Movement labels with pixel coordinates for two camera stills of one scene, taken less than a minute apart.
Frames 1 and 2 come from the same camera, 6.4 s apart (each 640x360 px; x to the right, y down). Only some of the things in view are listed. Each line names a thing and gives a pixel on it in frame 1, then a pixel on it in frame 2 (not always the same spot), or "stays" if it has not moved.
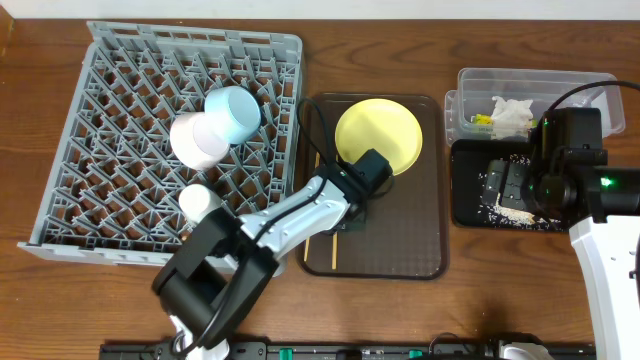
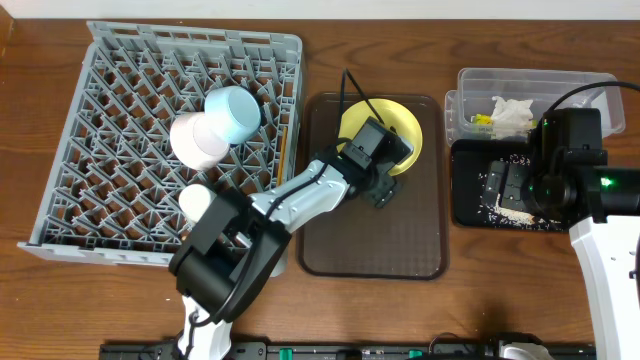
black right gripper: x=514 y=178 stays
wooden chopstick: x=317 y=161 → x=282 y=157
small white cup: x=196 y=201 stays
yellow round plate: x=384 y=125 stays
